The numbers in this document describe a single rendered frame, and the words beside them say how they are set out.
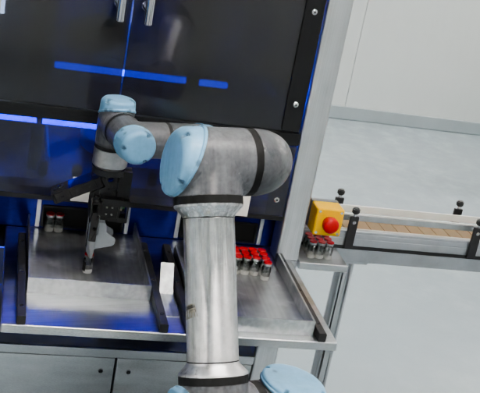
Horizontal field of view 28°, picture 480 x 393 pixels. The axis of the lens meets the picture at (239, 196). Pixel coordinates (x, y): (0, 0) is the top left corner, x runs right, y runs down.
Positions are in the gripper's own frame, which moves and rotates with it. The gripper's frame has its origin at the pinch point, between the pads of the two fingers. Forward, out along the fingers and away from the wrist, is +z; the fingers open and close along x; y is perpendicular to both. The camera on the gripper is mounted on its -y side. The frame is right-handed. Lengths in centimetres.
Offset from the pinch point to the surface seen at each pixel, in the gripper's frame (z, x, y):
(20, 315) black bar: 3.6, -25.2, -13.9
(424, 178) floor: 93, 355, 248
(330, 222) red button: -7, 11, 59
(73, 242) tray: 5.4, 15.6, -1.7
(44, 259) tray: 5.5, 4.9, -8.6
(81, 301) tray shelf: 5.6, -13.7, -1.3
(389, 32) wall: 24, 475, 249
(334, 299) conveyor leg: 23, 30, 72
